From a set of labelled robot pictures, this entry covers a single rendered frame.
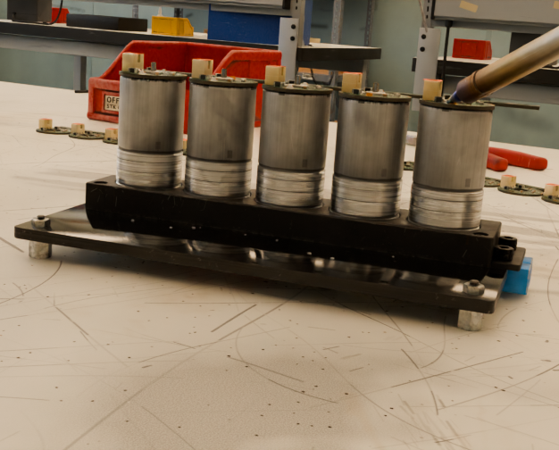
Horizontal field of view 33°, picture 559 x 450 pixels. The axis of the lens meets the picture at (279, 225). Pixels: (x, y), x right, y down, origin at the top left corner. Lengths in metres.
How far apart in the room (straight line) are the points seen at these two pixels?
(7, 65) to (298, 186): 6.04
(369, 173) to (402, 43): 4.64
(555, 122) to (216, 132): 4.46
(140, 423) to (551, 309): 0.16
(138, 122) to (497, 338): 0.15
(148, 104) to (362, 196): 0.08
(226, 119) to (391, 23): 4.66
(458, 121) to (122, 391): 0.15
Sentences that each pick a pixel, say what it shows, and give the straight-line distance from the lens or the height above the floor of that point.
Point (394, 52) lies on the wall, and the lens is 4.97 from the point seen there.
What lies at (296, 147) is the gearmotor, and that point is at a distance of 0.32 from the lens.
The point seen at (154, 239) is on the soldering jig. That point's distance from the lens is 0.31.
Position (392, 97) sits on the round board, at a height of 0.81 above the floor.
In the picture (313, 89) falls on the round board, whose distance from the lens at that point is 0.32.
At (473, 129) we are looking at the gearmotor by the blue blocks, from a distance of 0.31.
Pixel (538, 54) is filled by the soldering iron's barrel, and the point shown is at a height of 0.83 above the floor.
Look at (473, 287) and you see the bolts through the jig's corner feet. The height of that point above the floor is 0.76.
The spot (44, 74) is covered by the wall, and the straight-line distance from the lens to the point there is 6.15.
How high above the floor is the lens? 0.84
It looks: 13 degrees down
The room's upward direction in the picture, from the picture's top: 4 degrees clockwise
